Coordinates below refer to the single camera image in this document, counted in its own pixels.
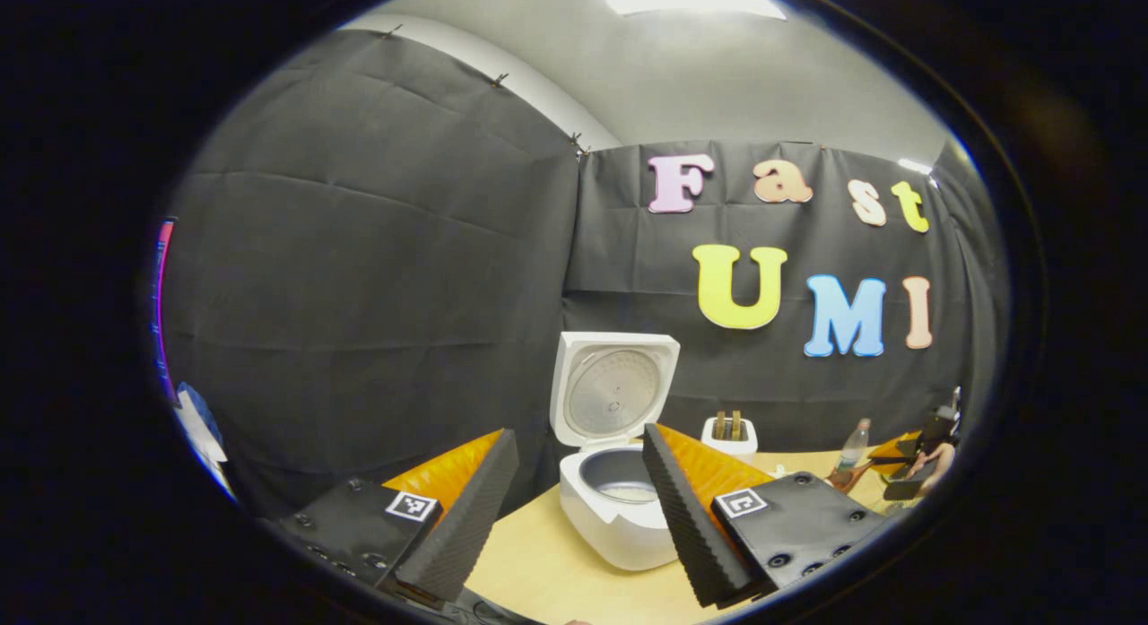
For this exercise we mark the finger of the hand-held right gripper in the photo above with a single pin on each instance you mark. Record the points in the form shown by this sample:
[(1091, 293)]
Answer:
[(892, 450)]

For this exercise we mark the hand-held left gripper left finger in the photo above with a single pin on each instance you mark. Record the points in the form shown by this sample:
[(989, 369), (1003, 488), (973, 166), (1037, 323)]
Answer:
[(471, 517)]

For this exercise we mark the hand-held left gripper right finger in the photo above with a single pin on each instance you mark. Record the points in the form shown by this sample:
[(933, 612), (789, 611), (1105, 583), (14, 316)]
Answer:
[(686, 517)]

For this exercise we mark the wooden spoon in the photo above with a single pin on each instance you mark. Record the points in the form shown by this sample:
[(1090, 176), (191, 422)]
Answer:
[(847, 477)]

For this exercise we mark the white rice cooker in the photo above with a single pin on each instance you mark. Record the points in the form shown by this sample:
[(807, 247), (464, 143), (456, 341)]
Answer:
[(610, 535)]

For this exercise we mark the clear plastic bottle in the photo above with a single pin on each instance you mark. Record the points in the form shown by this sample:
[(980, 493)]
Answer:
[(854, 450)]

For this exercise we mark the white toaster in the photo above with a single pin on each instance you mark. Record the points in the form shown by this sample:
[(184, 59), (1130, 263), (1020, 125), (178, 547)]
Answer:
[(728, 448)]

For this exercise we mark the black backdrop cloth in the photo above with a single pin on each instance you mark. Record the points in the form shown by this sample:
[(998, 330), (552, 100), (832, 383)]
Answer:
[(359, 293)]

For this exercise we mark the small ceiling light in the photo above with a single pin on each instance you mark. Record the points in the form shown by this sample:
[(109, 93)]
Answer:
[(915, 166)]

